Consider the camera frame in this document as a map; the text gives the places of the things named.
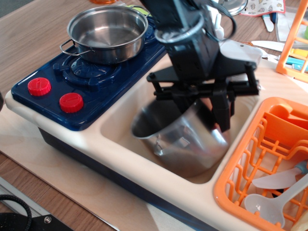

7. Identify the black cable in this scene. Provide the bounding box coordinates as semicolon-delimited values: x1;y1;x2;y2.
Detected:
0;194;33;231

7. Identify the orange dish drainer rack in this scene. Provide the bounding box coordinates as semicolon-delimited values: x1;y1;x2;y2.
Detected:
214;97;308;231

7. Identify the orange upright rack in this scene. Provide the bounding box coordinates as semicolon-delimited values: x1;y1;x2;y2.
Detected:
276;0;308;83

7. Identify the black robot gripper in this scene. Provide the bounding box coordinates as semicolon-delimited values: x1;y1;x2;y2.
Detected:
147;21;259;132

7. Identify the shallow steel pan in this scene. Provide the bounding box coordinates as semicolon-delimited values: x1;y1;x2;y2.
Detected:
60;5;149;65

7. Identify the tall steel pot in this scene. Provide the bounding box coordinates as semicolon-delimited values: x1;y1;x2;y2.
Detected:
131;100;231;178

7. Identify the red stove knob left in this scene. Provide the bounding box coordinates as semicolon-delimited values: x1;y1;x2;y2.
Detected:
27;77;51;96

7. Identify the white plastic knife blue handle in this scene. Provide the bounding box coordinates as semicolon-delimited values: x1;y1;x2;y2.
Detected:
252;160;308;189

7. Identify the blue toy stove top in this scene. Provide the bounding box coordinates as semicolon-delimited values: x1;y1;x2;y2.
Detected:
11;16;166;131

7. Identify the red stove knob right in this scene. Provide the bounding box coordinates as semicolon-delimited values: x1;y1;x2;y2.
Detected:
59;92;84;113

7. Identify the white blue toy utensil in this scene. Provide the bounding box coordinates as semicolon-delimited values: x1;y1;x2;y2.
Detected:
262;14;274;32

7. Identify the steel pot lid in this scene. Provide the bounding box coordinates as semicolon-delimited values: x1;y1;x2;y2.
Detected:
218;0;248;15

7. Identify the red stove knob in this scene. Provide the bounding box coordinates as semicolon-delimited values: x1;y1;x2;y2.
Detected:
27;77;51;96
59;92;84;113

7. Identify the black bracket with screw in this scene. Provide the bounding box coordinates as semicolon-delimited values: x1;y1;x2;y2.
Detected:
30;214;73;231

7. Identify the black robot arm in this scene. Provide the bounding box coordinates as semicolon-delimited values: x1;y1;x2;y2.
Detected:
143;0;259;131

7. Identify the white toy faucet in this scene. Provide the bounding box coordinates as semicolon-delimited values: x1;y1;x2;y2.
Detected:
208;6;262;64

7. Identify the cream toy kitchen sink unit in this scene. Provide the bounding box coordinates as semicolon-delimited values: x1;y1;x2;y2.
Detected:
4;33;308;231

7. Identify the white plastic spoon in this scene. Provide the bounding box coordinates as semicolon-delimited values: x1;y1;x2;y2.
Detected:
244;174;308;228

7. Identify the patterned cloth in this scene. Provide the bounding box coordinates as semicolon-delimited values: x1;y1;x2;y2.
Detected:
240;0;285;17

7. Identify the white plastic knife on table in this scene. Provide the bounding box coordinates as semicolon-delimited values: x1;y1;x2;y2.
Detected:
251;40;284;52

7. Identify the green toy vegetable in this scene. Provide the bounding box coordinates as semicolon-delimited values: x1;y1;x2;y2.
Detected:
128;5;150;17

